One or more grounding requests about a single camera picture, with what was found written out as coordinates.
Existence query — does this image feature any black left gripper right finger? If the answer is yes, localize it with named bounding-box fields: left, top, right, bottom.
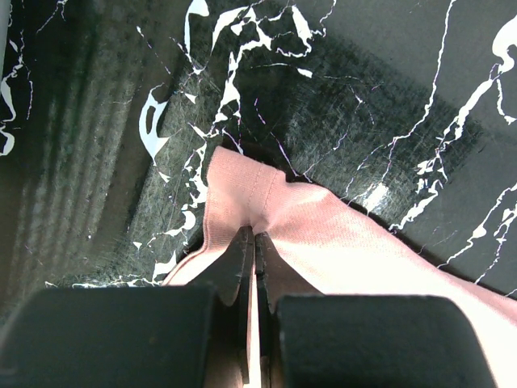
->
left=255, top=234, right=495, bottom=387

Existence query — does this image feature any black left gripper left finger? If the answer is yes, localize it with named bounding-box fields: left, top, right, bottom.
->
left=1, top=227, right=255, bottom=387

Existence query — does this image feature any pink printed t-shirt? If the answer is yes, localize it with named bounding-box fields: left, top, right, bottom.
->
left=165, top=147, right=516, bottom=387

